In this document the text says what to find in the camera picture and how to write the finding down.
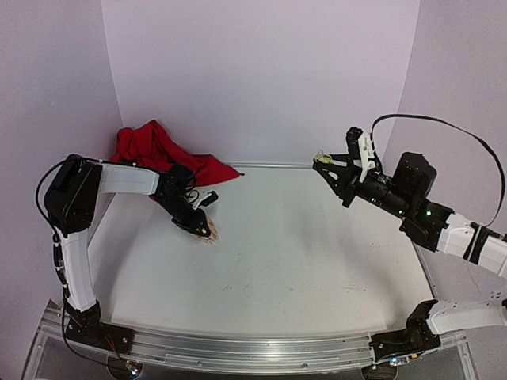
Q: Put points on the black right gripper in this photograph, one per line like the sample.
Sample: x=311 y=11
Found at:
x=352 y=174

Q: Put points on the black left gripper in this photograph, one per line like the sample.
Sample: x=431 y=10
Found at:
x=193 y=226

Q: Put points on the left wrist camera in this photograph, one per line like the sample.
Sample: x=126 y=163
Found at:
x=204 y=199

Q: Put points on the aluminium front rail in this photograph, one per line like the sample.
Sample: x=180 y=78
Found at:
x=61 y=350

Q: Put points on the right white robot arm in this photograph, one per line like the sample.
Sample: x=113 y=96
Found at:
x=431 y=226

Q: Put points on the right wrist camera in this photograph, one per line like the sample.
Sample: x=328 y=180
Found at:
x=362 y=152

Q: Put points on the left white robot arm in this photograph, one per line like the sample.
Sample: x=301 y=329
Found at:
x=68 y=207

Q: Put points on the yellow nail polish bottle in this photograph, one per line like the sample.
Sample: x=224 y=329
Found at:
x=322 y=157

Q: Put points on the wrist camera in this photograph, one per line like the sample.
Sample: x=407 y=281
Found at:
x=204 y=199
x=362 y=152

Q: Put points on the mannequin hand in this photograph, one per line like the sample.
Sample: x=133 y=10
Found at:
x=214 y=236

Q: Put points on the red cloth garment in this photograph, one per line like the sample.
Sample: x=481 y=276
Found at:
x=149 y=148

